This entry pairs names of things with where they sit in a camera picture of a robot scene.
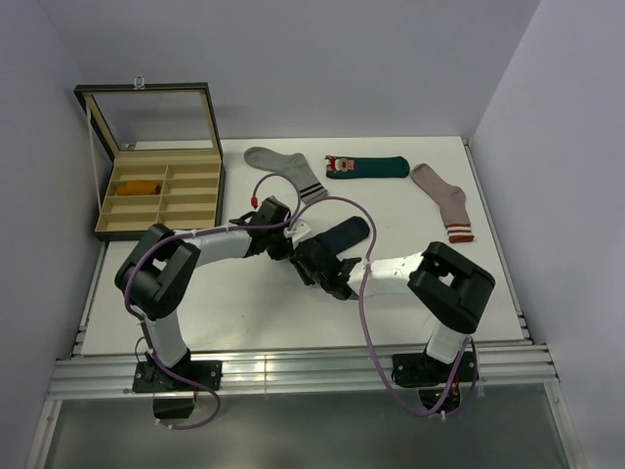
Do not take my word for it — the navy santa sock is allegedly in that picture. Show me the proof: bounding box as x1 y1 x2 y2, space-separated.
317 216 370 254

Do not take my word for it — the mustard yellow sock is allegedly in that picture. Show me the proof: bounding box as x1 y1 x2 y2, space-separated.
115 181 160 196

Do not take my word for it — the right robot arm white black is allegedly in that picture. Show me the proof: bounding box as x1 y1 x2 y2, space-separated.
290 238 496 381

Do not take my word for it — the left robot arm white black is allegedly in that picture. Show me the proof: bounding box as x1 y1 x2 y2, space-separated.
114 196 290 390

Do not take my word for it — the grey striped sock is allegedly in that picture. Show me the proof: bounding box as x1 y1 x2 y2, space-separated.
243 147 329 204

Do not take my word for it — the dark green reindeer sock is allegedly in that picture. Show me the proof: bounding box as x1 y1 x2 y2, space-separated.
325 155 410 180

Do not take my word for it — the black compartment box beige lining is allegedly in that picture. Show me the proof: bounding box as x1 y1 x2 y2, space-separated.
73 76 226 241

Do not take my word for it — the taupe sock red cuff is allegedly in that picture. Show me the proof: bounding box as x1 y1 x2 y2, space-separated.
410 163 475 244

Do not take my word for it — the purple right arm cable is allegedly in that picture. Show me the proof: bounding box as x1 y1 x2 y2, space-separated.
287 195 482 420

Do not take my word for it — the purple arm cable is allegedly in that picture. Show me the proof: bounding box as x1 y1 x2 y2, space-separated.
287 195 482 420
124 173 304 431

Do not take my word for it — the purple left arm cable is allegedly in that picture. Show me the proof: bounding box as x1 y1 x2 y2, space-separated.
124 173 304 431

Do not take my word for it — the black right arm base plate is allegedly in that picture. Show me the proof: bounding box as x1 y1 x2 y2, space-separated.
392 352 476 388

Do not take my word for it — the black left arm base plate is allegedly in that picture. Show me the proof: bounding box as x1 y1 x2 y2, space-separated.
132 360 222 394

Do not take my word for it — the aluminium rail frame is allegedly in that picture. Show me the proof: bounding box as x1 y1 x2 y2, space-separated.
26 137 586 468

